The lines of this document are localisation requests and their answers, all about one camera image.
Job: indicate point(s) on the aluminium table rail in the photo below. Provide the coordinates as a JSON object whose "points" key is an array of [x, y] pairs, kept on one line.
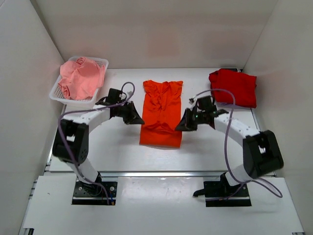
{"points": [[161, 174]]}

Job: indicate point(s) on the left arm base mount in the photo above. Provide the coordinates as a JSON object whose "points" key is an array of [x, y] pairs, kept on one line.
{"points": [[90, 194]]}

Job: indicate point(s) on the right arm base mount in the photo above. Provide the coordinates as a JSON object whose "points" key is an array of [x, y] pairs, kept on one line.
{"points": [[222, 194]]}

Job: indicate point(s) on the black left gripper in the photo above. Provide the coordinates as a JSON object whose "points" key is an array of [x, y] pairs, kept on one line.
{"points": [[134, 117]]}

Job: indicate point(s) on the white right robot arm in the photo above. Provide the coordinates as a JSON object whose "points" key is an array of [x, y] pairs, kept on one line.
{"points": [[261, 153]]}

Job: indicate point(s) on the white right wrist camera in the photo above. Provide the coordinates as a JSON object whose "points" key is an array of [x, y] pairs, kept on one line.
{"points": [[192, 99]]}

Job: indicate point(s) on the pink t shirt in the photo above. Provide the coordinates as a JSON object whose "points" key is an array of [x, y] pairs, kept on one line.
{"points": [[81, 78]]}

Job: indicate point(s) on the orange t shirt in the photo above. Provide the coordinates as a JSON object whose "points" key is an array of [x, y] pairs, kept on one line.
{"points": [[161, 114]]}

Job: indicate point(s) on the red folded t shirt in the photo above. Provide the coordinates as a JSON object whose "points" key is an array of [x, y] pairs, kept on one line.
{"points": [[230, 85]]}

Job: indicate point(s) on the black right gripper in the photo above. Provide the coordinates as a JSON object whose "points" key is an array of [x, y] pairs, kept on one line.
{"points": [[185, 124]]}

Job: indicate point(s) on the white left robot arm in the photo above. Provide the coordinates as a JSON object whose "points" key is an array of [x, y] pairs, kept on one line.
{"points": [[71, 144]]}

